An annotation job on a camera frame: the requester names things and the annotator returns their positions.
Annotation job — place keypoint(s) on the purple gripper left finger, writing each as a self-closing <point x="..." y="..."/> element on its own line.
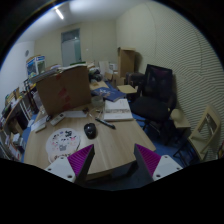
<point x="73" y="168"/>

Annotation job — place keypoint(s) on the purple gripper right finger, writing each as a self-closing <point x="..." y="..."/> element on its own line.
<point x="155" y="165"/>

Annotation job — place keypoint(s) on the round patterned mouse pad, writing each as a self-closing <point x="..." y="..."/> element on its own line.
<point x="63" y="142"/>

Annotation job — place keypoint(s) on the black computer mouse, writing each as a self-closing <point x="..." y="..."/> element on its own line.
<point x="90" y="130"/>

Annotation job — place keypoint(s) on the light wooden folding chair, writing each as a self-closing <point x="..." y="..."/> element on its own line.
<point x="205" y="131"/>

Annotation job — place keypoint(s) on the white remote control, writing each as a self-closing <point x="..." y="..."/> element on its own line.
<point x="57" y="119"/>

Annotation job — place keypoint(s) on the black marker pen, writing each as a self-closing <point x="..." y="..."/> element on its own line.
<point x="105" y="123"/>

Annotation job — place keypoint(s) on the white paper sheet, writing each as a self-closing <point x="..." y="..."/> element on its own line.
<point x="75" y="114"/>

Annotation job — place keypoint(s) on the white open book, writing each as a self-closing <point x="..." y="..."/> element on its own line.
<point x="119" y="110"/>

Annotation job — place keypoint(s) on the black office chair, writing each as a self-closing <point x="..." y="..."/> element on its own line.
<point x="156" y="98"/>

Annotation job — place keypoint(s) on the large cardboard box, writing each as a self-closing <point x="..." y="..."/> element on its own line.
<point x="66" y="90"/>

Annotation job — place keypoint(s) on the blue book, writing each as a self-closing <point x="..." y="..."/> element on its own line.
<point x="108" y="94"/>

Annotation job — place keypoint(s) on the small flat cardboard box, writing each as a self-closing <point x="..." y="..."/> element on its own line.
<point x="127" y="89"/>

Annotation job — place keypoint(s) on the wooden shelf unit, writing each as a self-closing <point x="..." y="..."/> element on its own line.
<point x="18" y="115"/>

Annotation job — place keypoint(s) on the blue white product box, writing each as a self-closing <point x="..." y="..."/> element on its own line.
<point x="35" y="65"/>

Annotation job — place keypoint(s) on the tall cardboard box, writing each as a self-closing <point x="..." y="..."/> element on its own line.
<point x="126" y="60"/>

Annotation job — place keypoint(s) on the grey door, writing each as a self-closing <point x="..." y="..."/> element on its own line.
<point x="71" y="48"/>

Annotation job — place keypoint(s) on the ceiling fluorescent lamp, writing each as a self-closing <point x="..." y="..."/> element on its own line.
<point x="59" y="14"/>

